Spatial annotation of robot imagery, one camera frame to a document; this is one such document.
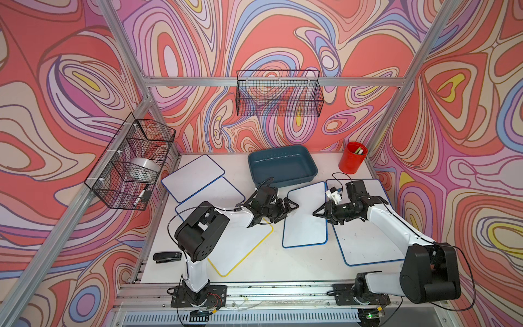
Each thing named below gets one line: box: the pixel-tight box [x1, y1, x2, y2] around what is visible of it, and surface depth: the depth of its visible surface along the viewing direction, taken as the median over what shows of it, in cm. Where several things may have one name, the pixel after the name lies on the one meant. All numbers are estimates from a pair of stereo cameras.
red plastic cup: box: [338, 141, 369, 175], surface depth 108 cm
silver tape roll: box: [126, 157, 161, 182], surface depth 73 cm
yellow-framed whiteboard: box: [207, 218, 274, 278], surface depth 85 cm
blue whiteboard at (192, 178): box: [161, 154, 226, 204], surface depth 116 cm
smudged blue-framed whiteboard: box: [282, 181, 328, 249], surface depth 89 cm
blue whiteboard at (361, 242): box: [332, 217, 406, 267], surface depth 86 cm
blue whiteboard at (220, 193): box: [175, 177, 246, 222], surface depth 105 cm
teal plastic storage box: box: [247, 145, 319, 188], surface depth 118 cm
